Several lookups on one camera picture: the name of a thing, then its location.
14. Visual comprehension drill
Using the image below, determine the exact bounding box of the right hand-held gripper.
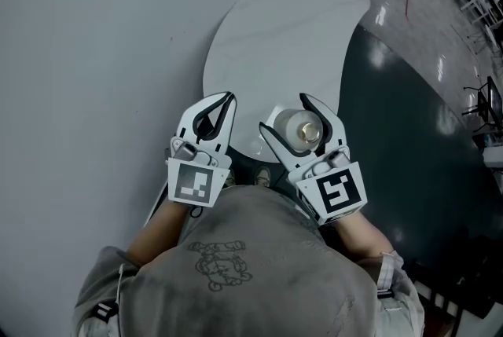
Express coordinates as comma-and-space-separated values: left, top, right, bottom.
258, 93, 369, 227

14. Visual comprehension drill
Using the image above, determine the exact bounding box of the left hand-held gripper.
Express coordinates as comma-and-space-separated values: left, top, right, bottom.
167, 90, 238, 209

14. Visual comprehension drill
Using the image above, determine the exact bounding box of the small white cylindrical cup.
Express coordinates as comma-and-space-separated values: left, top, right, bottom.
273, 108, 325, 155

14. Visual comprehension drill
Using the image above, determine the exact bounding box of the person's right forearm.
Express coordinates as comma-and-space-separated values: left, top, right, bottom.
333, 214, 396, 262

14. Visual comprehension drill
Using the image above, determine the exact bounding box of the person's left forearm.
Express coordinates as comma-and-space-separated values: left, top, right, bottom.
126, 201, 194, 270

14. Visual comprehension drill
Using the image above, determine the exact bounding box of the white curved table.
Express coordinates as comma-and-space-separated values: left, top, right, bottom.
201, 0, 372, 164

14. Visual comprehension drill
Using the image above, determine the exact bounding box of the person's right beige shoe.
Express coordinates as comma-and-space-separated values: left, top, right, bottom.
254, 166, 272, 188

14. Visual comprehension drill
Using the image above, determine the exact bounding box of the dark green floor mat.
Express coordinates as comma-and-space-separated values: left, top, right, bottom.
141, 24, 490, 269

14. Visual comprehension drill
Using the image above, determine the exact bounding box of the person's grey printed shirt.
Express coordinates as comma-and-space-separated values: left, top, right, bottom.
72, 185, 426, 337

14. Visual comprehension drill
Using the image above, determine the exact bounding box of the white box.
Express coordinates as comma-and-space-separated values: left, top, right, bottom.
483, 144, 503, 168

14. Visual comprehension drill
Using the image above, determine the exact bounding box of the white slatted chair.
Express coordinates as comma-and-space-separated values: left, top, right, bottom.
409, 262, 497, 337

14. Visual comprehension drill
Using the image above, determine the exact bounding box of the white shoulder strap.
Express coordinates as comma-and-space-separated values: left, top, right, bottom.
376, 250, 396, 300

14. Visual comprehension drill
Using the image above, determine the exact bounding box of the thin white earphone cable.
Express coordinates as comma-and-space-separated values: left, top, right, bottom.
115, 263, 127, 306

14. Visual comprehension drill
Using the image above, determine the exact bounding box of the black strap buckle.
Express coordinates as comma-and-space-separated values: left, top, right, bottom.
94, 303, 119, 324

